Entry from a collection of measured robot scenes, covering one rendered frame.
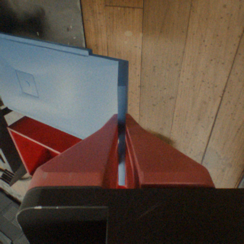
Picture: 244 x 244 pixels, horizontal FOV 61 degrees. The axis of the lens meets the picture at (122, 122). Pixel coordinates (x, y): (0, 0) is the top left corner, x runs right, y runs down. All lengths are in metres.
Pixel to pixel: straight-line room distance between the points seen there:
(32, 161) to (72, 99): 0.29
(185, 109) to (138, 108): 0.06
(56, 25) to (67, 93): 0.13
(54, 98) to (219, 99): 0.14
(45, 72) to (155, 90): 0.11
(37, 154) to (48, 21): 0.25
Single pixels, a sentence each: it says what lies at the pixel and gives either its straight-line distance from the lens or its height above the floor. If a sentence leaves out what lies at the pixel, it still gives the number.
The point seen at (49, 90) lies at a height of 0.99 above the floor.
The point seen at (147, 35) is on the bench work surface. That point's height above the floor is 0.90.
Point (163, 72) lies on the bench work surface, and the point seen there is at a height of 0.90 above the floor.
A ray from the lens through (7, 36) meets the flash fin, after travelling 0.18.
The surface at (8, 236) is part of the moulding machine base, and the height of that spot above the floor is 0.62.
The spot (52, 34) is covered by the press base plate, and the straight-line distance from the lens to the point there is 0.29.
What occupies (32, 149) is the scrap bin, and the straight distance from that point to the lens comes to 0.42.
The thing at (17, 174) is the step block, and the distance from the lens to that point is 0.47.
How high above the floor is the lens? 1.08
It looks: 43 degrees down
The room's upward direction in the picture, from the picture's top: 136 degrees counter-clockwise
